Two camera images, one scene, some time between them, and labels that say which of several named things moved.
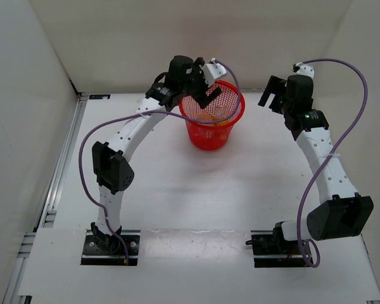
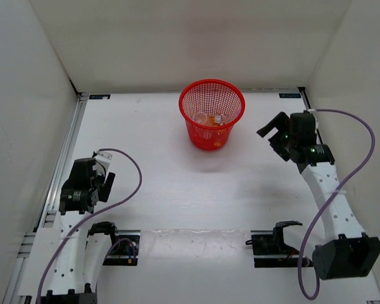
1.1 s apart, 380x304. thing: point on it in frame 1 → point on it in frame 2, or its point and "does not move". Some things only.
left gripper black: x=196 y=71 → x=105 y=189
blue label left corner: x=99 y=96 does not move
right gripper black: x=275 y=86 → x=280 y=122
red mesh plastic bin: x=213 y=137 does not move
